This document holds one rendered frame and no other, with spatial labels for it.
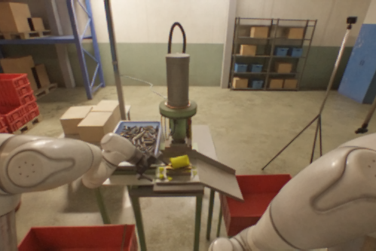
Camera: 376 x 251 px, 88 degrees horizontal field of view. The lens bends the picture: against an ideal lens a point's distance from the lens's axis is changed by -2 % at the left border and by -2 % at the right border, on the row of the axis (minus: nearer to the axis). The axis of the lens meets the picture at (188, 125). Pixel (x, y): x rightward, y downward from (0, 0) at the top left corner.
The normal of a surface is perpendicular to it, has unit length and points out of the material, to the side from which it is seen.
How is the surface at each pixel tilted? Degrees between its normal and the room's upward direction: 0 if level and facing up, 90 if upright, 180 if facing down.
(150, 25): 90
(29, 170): 60
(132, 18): 90
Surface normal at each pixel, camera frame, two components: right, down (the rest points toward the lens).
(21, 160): 0.27, 0.01
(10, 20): 0.04, 0.47
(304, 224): -0.80, 0.29
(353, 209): -0.60, 0.25
